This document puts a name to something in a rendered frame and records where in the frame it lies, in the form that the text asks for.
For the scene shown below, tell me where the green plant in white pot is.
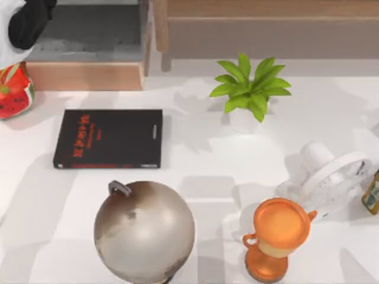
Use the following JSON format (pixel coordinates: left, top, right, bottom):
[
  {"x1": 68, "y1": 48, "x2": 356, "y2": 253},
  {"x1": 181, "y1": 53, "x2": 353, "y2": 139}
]
[{"x1": 209, "y1": 53, "x2": 293, "y2": 133}]

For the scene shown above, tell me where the black book red lettering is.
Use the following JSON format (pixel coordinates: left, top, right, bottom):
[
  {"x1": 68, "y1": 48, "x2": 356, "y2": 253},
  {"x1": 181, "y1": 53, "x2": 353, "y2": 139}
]
[{"x1": 53, "y1": 109, "x2": 164, "y2": 170}]

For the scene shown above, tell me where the grey brown globe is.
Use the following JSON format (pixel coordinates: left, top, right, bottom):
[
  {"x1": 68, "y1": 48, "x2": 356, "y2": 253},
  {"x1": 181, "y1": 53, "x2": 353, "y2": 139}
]
[{"x1": 94, "y1": 180, "x2": 197, "y2": 284}]

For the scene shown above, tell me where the orange trophy cup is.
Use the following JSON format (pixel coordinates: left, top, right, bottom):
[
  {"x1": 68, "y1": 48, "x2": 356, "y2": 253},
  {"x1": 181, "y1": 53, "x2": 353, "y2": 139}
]
[{"x1": 242, "y1": 197, "x2": 319, "y2": 282}]

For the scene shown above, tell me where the pale wooden drawer front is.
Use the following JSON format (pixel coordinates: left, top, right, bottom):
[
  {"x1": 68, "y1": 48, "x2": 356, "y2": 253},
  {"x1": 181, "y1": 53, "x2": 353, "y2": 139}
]
[{"x1": 25, "y1": 61, "x2": 143, "y2": 92}]

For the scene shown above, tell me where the wooden cupboard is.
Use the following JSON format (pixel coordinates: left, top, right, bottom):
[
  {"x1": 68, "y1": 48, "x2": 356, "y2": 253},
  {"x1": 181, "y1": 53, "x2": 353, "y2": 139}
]
[{"x1": 152, "y1": 0, "x2": 379, "y2": 72}]

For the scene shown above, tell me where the white desk fan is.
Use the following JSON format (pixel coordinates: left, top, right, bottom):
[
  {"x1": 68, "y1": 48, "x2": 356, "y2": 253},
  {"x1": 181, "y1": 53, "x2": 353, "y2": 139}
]
[{"x1": 291, "y1": 141, "x2": 371, "y2": 221}]

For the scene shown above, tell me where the red watermelon print carton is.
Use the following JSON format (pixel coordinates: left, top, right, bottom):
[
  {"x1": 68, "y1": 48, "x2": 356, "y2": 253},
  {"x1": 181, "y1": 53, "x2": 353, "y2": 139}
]
[{"x1": 0, "y1": 63, "x2": 36, "y2": 120}]

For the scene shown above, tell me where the yellow green bottle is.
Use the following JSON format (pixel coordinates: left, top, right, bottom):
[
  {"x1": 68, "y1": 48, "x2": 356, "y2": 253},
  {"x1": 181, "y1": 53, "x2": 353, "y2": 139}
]
[{"x1": 361, "y1": 169, "x2": 379, "y2": 215}]

